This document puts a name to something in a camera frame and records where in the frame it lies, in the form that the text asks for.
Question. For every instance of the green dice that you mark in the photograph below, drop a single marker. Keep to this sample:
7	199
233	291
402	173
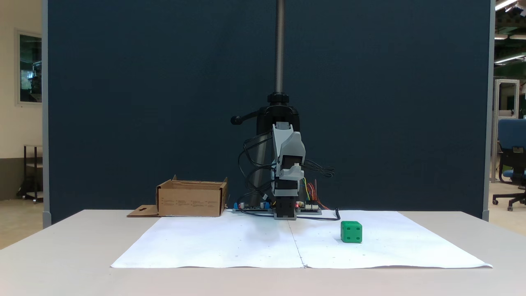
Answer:
351	232

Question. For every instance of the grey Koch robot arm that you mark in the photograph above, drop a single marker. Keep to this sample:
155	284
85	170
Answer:
287	139

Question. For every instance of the circuit board with blue parts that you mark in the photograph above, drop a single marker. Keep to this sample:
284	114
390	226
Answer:
250	208

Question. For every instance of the white paper sheet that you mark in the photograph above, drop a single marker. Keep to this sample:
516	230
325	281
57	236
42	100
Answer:
230	242

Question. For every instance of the brown cardboard box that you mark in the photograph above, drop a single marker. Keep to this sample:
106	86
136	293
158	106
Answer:
191	201

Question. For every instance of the black tripod with metal pole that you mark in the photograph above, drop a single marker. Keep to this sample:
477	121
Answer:
279	41

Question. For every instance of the dark blue partition panel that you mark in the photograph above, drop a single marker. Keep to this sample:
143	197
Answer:
123	102

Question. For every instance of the blue office chair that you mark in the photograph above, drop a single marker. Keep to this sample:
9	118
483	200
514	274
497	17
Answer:
511	135

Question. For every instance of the ceiling strip light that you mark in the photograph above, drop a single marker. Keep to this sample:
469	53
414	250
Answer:
509	58
505	4

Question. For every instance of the black trolley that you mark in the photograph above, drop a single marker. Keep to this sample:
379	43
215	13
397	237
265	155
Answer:
25	172

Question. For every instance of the framed wall window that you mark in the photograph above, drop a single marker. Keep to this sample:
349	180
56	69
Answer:
31	68

